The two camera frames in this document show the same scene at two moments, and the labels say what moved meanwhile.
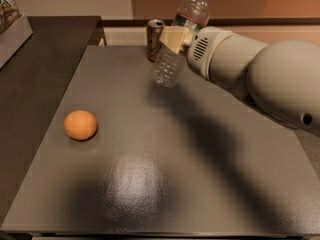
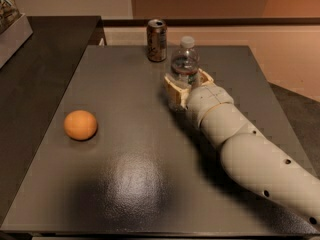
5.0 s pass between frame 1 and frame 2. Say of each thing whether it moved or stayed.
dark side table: stayed
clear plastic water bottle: moved
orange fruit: stayed
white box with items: stayed
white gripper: moved
